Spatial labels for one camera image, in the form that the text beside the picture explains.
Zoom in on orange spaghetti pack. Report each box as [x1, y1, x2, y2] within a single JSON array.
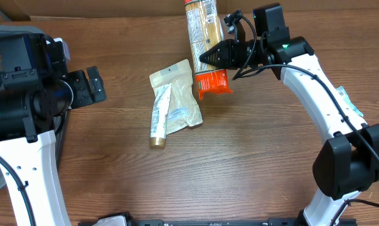
[[184, 0, 232, 99]]

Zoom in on beige paper pouch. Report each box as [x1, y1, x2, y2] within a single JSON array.
[[149, 59, 203, 134]]

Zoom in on white cream tube gold cap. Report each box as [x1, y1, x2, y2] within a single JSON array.
[[149, 83, 171, 149]]

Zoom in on teal wet wipes pack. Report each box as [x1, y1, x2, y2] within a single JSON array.
[[336, 86, 364, 117]]

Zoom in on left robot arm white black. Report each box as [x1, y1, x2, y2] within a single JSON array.
[[0, 33, 106, 225]]

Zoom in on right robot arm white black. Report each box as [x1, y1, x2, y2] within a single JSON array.
[[200, 3, 379, 225]]

